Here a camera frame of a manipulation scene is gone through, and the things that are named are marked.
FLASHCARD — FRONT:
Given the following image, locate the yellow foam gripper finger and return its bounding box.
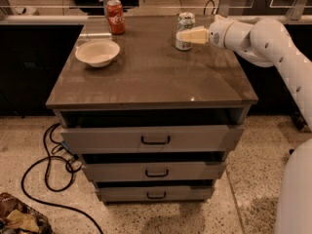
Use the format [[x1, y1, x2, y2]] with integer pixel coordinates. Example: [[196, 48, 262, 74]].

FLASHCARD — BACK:
[[176, 27, 209, 44]]

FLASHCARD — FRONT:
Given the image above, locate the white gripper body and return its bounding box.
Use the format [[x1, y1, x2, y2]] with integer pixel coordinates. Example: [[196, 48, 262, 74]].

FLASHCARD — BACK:
[[209, 15, 235, 49]]

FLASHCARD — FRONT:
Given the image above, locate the green white 7up can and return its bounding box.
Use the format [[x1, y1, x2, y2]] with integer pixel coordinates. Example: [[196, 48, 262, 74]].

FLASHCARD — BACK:
[[175, 12, 195, 51]]

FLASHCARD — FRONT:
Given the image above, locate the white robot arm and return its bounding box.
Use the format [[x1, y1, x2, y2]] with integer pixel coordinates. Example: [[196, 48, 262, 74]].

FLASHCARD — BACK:
[[176, 16, 312, 234]]

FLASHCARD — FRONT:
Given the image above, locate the red coca-cola can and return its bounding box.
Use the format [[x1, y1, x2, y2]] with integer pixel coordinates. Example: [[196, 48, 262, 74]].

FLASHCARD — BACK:
[[106, 0, 125, 34]]

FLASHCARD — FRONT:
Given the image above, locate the white paper bowl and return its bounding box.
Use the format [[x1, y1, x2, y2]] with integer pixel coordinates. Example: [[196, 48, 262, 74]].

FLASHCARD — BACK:
[[75, 39, 120, 67]]

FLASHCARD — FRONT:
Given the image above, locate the grey drawer cabinet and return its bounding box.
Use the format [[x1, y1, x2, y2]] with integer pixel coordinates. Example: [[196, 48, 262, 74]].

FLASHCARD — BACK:
[[47, 16, 257, 190]]

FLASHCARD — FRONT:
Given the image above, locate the top grey drawer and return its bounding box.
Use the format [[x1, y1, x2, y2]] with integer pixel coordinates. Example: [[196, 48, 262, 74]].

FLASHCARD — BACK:
[[61, 125, 244, 154]]

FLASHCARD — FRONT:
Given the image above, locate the grey drawer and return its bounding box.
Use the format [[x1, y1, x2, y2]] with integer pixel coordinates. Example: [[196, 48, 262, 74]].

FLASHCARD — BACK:
[[83, 162, 225, 182], [61, 125, 244, 154], [96, 185, 214, 203]]

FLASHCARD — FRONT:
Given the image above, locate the middle grey drawer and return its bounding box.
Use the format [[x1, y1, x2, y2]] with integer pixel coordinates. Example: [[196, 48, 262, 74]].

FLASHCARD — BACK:
[[83, 162, 225, 182]]

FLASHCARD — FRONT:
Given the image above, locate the bottom grey drawer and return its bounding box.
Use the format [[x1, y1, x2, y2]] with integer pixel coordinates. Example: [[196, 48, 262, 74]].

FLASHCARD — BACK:
[[96, 185, 214, 203]]

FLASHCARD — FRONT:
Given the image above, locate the basket with cloths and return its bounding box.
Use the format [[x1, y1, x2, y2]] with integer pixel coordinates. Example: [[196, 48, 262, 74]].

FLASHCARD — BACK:
[[0, 192, 53, 234]]

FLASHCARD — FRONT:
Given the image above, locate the black floor cable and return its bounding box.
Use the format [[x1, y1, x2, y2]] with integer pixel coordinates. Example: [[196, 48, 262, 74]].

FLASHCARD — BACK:
[[20, 123, 105, 234]]

